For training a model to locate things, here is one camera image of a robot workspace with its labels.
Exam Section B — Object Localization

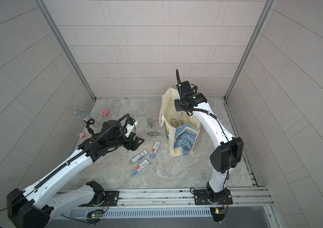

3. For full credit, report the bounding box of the compass set red label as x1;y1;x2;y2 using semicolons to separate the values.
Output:
149;141;160;160

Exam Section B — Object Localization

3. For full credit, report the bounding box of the compass set lower grey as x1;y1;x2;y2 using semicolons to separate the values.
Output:
130;150;147;164

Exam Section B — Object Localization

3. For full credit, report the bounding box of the pink pig toy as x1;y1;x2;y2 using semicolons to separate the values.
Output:
103;109;110;117

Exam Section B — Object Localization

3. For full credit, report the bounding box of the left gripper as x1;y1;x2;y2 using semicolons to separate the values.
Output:
108;130;146;151

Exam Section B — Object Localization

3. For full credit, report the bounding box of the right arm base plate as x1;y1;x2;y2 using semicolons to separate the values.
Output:
190;188;233;205

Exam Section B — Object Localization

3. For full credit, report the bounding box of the green compass set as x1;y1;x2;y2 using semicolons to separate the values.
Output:
146;131;162;138
148;118;154;129

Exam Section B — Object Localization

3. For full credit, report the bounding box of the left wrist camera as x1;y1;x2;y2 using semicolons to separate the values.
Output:
125;117;138;138

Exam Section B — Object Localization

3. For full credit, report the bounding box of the pink eraser block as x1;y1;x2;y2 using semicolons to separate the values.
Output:
79;133;86;139

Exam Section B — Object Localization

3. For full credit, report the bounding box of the left circuit board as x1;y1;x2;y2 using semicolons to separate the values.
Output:
86;210;104;225

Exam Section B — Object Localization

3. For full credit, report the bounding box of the circuit board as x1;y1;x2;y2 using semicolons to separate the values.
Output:
210;207;227;222
86;210;104;225

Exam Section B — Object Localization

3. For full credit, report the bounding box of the compass set red bottom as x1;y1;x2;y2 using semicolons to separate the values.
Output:
130;159;149;177

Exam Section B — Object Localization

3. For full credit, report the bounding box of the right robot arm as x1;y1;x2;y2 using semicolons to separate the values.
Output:
174;70;244;204

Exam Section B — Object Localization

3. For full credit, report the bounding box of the right circuit board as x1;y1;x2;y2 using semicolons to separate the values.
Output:
210;207;227;222

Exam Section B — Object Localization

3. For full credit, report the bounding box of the cream canvas tote bag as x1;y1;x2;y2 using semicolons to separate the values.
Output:
159;87;201;157

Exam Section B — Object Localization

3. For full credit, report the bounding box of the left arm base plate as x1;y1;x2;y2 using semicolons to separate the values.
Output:
87;191;119;207

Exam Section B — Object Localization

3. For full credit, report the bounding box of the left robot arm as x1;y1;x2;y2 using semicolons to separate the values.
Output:
6;114;144;228

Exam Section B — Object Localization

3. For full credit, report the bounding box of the aluminium front rail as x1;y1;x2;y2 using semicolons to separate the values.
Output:
44;187;276;228

